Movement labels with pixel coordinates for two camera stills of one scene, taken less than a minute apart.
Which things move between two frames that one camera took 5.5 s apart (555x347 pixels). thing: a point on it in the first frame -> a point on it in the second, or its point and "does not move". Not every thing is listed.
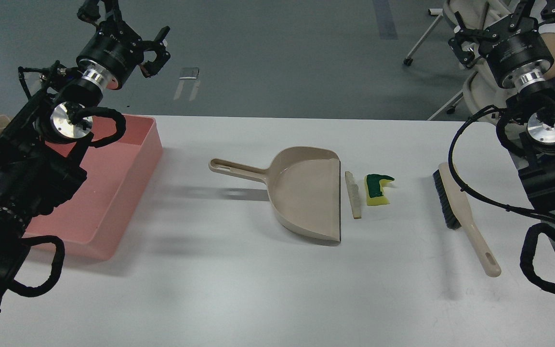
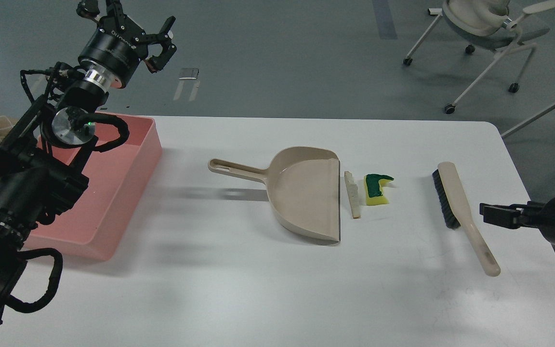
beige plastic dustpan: x=304 y=184 does not move
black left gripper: x=112 y=55 does not move
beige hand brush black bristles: x=457 y=208 does not move
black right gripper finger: x=552 y=12 -> x=508 y=216
